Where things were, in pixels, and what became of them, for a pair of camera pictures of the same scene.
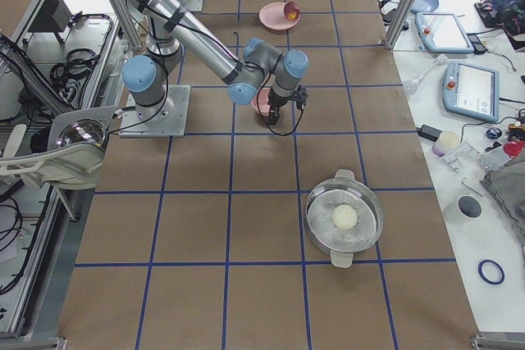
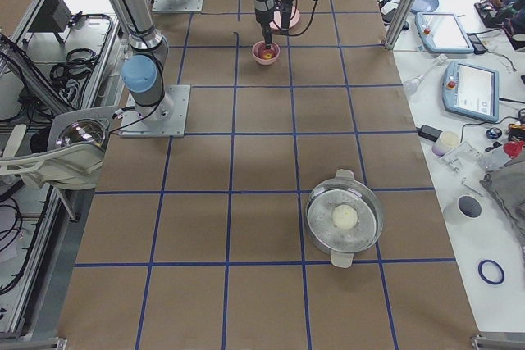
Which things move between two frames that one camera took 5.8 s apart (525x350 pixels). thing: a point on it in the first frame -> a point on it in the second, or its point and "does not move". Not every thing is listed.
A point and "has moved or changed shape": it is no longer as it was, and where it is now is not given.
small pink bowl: [262, 98] has moved or changed shape
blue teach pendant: [471, 92] does not move
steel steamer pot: [342, 245] does not move
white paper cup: [467, 208] does not move
